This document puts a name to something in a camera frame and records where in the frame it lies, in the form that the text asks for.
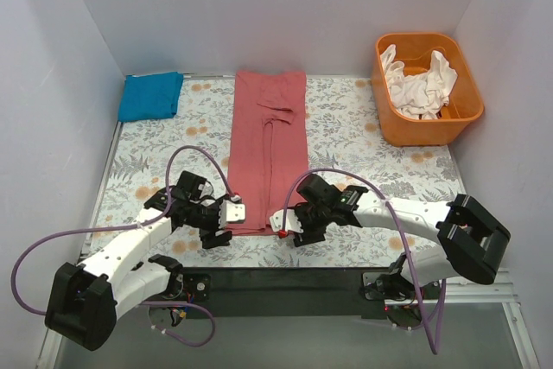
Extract red t shirt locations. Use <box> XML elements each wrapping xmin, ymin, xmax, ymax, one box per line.
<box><xmin>227</xmin><ymin>71</ymin><xmax>308</xmax><ymax>236</ymax></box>

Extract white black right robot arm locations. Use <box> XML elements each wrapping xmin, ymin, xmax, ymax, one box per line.
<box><xmin>280</xmin><ymin>173</ymin><xmax>511</xmax><ymax>301</ymax></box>

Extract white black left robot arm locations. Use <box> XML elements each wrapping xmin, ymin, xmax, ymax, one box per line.
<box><xmin>45</xmin><ymin>171</ymin><xmax>245</xmax><ymax>351</ymax></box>

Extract white t shirts in basket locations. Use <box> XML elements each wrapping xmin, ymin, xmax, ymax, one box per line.
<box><xmin>380</xmin><ymin>44</ymin><xmax>458</xmax><ymax>120</ymax></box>

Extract floral table mat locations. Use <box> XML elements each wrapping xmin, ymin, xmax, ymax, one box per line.
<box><xmin>83</xmin><ymin>78</ymin><xmax>464</xmax><ymax>268</ymax></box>

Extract folded blue t shirt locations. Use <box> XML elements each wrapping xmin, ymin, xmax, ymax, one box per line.
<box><xmin>118</xmin><ymin>72</ymin><xmax>184</xmax><ymax>123</ymax></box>

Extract orange plastic basket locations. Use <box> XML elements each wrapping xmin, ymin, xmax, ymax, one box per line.
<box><xmin>371</xmin><ymin>32</ymin><xmax>484</xmax><ymax>147</ymax></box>

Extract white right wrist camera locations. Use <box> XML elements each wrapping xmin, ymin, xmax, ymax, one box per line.
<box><xmin>269</xmin><ymin>208</ymin><xmax>303</xmax><ymax>239</ymax></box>

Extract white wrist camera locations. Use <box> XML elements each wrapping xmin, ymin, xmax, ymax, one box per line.
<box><xmin>269</xmin><ymin>208</ymin><xmax>303</xmax><ymax>239</ymax></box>
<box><xmin>219</xmin><ymin>200</ymin><xmax>246</xmax><ymax>229</ymax></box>

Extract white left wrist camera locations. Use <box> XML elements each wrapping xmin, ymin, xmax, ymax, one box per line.
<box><xmin>219</xmin><ymin>200</ymin><xmax>246</xmax><ymax>229</ymax></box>

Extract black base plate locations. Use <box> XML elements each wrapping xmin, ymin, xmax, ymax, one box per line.
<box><xmin>152</xmin><ymin>267</ymin><xmax>415</xmax><ymax>320</ymax></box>

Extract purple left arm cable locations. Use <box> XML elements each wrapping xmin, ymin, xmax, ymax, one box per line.
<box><xmin>10</xmin><ymin>146</ymin><xmax>243</xmax><ymax>347</ymax></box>

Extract aluminium frame rail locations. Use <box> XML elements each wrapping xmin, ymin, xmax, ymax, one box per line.
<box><xmin>54</xmin><ymin>268</ymin><xmax>519</xmax><ymax>308</ymax></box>

